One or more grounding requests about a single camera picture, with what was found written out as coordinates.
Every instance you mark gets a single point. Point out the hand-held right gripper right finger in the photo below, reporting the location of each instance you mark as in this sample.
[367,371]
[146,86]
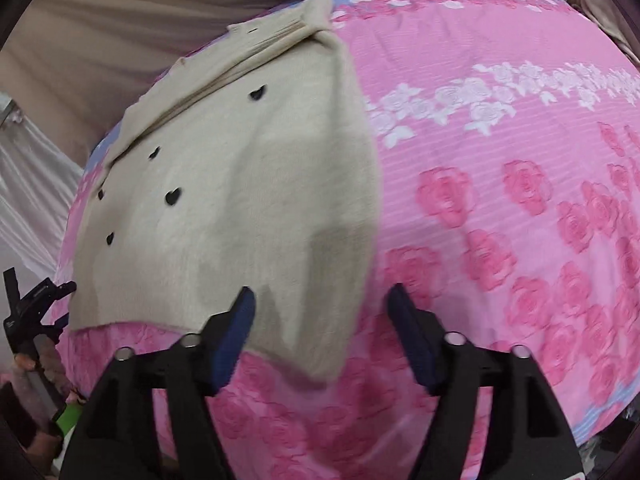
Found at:
[412,340]

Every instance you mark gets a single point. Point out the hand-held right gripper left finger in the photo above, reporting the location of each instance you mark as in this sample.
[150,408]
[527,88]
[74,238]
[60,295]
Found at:
[235,340]

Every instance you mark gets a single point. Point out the person's left hand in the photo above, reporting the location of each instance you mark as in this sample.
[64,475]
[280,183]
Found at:
[47,360]

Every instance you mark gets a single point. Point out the beige sweater with black hearts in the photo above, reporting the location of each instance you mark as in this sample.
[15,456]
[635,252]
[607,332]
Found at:
[240,210]

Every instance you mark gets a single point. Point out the white sheer curtain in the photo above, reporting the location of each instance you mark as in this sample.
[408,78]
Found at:
[35,195]

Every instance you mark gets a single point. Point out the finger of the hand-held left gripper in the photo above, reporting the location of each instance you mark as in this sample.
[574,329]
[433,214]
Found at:
[47,294]

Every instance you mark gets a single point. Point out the pink floral bed sheet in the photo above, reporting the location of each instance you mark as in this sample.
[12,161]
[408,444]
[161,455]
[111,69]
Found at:
[475,220]

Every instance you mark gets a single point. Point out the beige cloth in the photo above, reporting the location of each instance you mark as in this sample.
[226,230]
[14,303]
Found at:
[125,25]

